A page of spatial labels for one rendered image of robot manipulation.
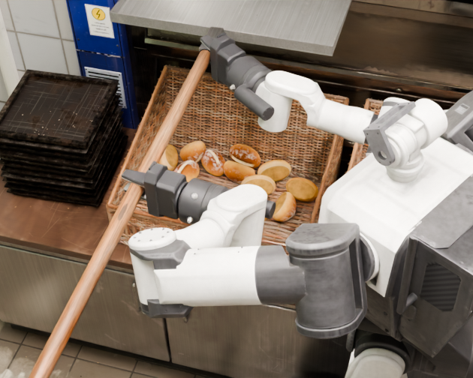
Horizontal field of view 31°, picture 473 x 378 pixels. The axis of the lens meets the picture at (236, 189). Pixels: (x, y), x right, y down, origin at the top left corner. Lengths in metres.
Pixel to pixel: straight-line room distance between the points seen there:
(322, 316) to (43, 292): 1.50
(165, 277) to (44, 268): 1.25
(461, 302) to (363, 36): 1.13
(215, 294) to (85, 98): 1.27
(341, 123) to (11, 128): 1.02
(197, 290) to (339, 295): 0.22
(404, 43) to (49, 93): 1.01
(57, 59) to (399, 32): 1.06
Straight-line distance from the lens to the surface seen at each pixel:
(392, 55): 2.29
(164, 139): 1.72
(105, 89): 2.47
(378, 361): 1.62
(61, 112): 2.42
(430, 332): 1.41
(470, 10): 2.20
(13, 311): 2.80
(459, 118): 1.49
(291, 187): 2.41
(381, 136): 1.26
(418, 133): 1.30
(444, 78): 2.30
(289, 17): 2.08
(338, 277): 1.24
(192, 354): 2.60
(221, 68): 1.90
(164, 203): 1.61
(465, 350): 1.62
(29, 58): 2.74
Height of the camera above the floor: 2.37
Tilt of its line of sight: 46 degrees down
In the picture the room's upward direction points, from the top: 2 degrees counter-clockwise
